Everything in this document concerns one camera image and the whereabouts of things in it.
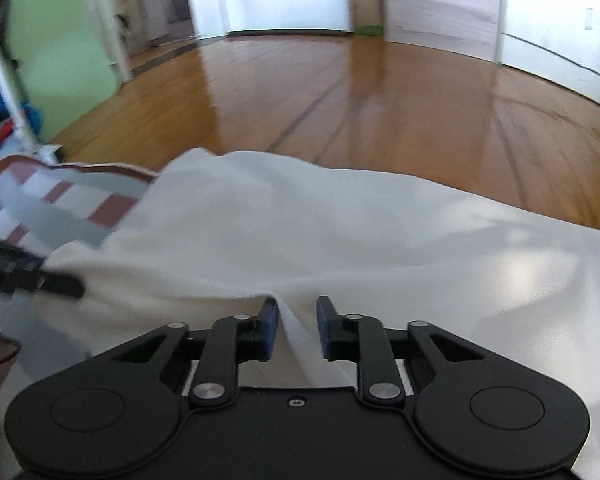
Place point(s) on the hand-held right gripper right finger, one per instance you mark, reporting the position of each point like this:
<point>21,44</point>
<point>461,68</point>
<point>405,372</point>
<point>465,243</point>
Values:
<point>325,332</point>

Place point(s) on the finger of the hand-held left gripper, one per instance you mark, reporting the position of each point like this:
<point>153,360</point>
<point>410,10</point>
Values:
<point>30,260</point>
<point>55,285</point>

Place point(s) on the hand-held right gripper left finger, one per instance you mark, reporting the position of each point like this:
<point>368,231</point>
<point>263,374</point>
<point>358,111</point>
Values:
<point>269,332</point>

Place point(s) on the white garment with green monster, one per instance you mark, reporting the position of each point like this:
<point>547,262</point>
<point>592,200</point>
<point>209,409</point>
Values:
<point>330,230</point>

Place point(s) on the blue cloth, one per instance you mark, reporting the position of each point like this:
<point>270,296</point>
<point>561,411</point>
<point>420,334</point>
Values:
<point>32,120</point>

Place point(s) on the white pole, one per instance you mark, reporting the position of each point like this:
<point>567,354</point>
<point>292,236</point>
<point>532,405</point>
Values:
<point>11,100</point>

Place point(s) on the green panel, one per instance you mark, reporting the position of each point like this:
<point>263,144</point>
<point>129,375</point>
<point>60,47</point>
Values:
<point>60,50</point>

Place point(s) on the small cardboard box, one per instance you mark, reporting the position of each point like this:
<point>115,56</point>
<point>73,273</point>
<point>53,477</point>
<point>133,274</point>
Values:
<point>366,5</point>

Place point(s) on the pale wood-grain wardrobe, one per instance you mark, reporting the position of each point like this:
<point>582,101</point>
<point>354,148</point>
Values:
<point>440,5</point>

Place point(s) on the white drawer cabinet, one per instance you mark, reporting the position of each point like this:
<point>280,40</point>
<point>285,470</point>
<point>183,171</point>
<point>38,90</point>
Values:
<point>560,20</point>

